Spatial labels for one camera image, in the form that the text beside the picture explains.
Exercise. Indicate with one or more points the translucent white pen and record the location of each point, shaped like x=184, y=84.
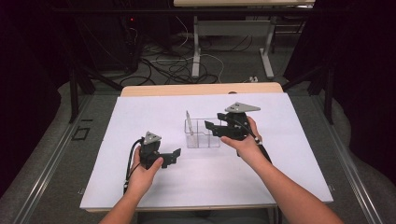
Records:
x=189, y=123

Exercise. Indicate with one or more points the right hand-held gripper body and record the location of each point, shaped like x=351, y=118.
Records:
x=238, y=124

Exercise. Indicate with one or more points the clear acrylic pen organizer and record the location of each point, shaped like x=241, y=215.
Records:
x=204, y=140

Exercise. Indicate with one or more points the desk with white legs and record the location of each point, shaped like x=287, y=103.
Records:
x=230, y=28

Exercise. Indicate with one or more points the white table cover sheet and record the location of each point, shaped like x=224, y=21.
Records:
x=155, y=112

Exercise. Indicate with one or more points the metal floor rail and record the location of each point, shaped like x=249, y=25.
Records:
x=348, y=168
x=46, y=168

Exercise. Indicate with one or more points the person's right hand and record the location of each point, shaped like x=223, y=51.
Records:
x=247, y=147

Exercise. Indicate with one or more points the black computer tower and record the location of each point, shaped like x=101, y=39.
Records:
x=121, y=43

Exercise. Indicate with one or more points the person's lap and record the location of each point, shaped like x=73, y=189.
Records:
x=202, y=217

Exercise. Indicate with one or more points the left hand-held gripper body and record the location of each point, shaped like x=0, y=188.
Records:
x=149, y=152

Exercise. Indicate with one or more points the black metal stand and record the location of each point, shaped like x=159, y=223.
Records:
x=74, y=93
x=327, y=90

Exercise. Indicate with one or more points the person's left hand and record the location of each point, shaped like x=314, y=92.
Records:
x=141, y=179

